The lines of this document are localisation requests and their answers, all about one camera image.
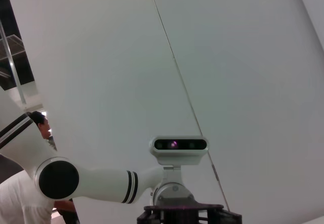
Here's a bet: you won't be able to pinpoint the white grey robot neck mount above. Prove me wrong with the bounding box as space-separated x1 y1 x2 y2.
149 165 197 208

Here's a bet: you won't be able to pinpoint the man with black hair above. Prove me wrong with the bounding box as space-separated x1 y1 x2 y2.
26 111 58 151

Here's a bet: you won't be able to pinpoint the white head camera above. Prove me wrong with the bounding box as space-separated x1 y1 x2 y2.
148 135 210 166

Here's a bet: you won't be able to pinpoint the bystander bare forearm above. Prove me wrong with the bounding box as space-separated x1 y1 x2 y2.
54 199 76 212

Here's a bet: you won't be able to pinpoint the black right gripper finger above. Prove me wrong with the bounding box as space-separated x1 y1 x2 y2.
138 205 190 224
189 205 242 224

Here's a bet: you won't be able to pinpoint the person in white shirt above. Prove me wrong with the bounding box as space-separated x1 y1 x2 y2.
0 169 56 224

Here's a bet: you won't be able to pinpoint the grey metal bar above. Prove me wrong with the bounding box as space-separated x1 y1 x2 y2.
0 21 28 111

